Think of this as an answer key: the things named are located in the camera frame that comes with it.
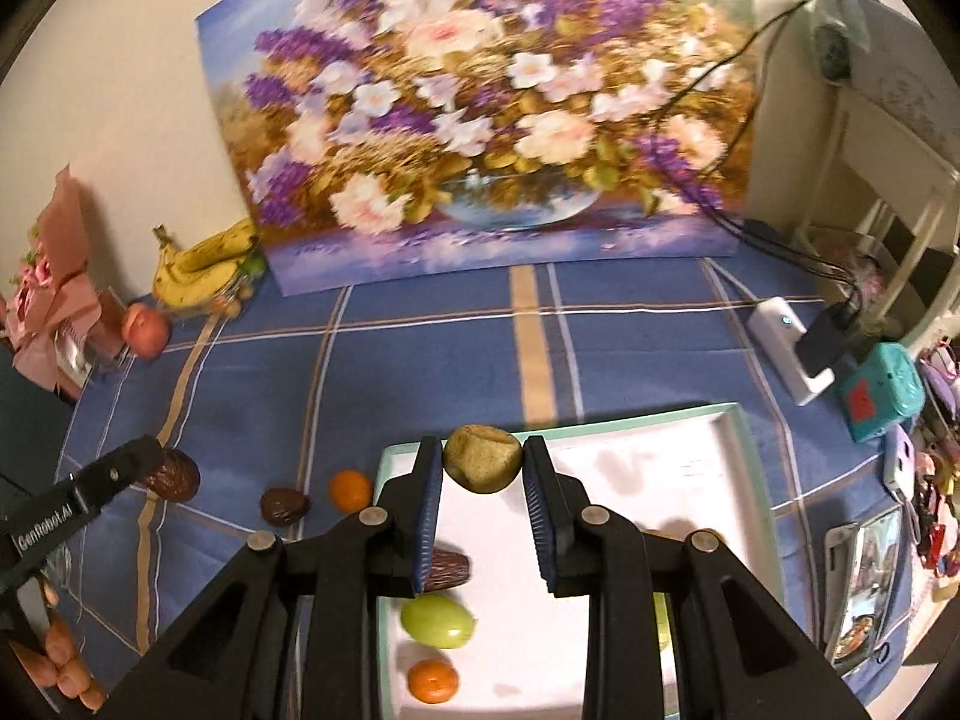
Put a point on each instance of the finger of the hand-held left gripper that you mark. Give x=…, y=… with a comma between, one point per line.
x=124, y=469

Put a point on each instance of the shiny framed photo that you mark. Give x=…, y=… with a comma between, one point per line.
x=862, y=592

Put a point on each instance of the white furniture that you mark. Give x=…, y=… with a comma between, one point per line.
x=900, y=67

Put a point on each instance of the dark brown fruit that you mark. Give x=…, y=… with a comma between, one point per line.
x=285, y=506
x=450, y=570
x=176, y=476

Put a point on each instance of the colourful trinket pile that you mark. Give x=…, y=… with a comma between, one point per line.
x=937, y=465

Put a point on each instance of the red apple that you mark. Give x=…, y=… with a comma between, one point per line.
x=146, y=330

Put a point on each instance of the teal box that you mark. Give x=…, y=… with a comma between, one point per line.
x=885, y=390

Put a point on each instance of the small grey fan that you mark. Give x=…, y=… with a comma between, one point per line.
x=832, y=45

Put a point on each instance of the white power strip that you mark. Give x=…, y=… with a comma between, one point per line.
x=776, y=330

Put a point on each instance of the mandarin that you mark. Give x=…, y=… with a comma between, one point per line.
x=433, y=681
x=351, y=491

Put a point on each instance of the flower painting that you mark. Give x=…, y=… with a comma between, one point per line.
x=450, y=90

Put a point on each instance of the bunch of bananas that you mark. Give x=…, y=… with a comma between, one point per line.
x=202, y=262

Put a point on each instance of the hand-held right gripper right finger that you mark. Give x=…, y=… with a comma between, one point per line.
x=540, y=517

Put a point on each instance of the person's left hand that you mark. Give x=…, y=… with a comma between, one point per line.
x=64, y=641

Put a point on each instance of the black power adapter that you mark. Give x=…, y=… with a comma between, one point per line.
x=825, y=337

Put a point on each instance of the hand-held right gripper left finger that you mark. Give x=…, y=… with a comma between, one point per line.
x=427, y=517

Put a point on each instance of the blue plaid tablecloth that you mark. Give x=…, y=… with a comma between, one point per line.
x=637, y=360

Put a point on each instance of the white tray with teal rim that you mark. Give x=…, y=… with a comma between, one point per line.
x=637, y=480

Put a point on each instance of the clear plastic fruit container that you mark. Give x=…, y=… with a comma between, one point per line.
x=240, y=292

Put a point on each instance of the green plum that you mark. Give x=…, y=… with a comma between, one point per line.
x=437, y=621

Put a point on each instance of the tan kiwi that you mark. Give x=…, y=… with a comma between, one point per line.
x=482, y=459

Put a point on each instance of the pink flower bouquet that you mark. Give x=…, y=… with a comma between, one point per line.
x=60, y=300

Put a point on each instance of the small green fruit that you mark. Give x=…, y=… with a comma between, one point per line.
x=255, y=267

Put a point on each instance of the white lilac gadget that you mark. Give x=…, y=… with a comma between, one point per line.
x=900, y=461

